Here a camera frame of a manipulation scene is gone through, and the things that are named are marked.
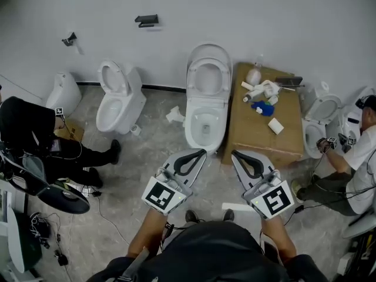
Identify white floor cable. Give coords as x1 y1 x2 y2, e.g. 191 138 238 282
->
86 185 130 246

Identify white toilet bowl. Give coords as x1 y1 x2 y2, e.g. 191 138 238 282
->
183 94 230 156

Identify flat cardboard piece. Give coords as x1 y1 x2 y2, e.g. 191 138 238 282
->
53 118 86 143

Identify crumpled white paper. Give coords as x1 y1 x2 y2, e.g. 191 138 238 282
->
165 105 186 124

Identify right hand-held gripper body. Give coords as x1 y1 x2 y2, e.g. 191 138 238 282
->
241 169 295 220

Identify black wall bracket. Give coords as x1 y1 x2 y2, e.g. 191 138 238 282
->
134 14 160 29

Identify white oval panel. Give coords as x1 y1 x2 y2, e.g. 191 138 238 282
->
6 206 26 273

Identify blue cloth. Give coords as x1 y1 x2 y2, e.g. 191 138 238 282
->
250 99 276 118

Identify white toilet seat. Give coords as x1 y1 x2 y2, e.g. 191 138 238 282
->
186 57 231 98

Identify person's left shoe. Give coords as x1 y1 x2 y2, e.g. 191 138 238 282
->
185 210 201 224

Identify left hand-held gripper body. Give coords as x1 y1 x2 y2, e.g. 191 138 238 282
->
141 166 193 216

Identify white toilet with raised lid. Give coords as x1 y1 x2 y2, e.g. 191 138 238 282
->
301 81 343 160

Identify white toilet lid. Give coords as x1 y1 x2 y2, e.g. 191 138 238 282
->
186 43 234 100

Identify large cardboard box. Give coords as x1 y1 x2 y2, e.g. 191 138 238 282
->
221 62 304 167

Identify black flat box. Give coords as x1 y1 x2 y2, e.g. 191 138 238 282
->
275 75 304 88

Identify person's black clothed torso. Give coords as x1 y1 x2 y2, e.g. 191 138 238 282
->
86 220 331 282

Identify white toilet paper roll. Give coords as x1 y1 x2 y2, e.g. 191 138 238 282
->
267 117 285 136

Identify person's right forearm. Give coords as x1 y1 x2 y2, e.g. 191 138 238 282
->
260 217 297 260

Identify small black wall device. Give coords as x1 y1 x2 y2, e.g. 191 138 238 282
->
61 31 78 48

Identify grey shoulder strap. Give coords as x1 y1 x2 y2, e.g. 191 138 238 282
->
120 246 151 282

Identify white spray bottle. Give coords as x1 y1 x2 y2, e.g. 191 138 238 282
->
243 88 266 103

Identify white toilet with tank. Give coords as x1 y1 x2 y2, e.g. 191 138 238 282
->
96 59 147 135

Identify white curved panel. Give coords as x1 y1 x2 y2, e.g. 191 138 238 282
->
341 211 376 240

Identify dark green box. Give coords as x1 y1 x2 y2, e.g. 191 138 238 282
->
14 212 43 272

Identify tangled black cables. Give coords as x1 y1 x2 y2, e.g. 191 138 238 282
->
28 211 63 250

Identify person's left forearm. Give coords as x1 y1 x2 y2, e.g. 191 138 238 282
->
126 207 166 259

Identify plastic wrapped ball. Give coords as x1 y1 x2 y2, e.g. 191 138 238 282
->
246 67 263 86

